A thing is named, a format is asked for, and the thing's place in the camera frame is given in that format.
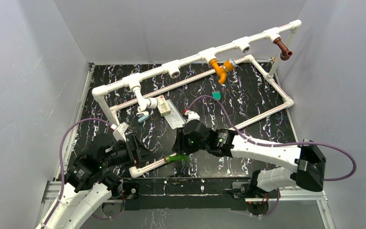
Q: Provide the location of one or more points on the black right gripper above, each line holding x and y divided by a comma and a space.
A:
180, 145

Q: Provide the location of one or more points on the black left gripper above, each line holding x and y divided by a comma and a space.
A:
140, 155

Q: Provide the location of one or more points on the green water faucet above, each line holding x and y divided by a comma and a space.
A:
176, 157

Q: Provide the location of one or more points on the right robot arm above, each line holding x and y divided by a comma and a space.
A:
301, 165

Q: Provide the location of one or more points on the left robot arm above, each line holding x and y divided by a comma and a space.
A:
87, 184

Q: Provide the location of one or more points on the white water faucet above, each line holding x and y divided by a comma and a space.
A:
144, 103

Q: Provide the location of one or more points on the orange water faucet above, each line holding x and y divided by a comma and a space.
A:
222, 70

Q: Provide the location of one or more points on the brown water faucet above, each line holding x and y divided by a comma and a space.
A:
285, 53

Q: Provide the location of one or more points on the small cardboard box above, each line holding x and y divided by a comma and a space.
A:
162, 106

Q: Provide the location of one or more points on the teal plastic cap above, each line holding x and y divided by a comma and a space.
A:
216, 95

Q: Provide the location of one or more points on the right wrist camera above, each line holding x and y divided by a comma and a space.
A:
191, 115

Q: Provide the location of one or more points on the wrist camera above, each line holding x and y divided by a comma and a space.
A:
118, 131
191, 115

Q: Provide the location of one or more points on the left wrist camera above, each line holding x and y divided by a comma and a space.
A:
118, 131

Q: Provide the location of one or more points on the light blue faucet handle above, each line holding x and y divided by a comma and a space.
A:
143, 116

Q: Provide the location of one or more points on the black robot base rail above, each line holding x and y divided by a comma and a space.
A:
192, 193

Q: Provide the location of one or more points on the white PVC pipe frame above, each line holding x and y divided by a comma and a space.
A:
236, 50

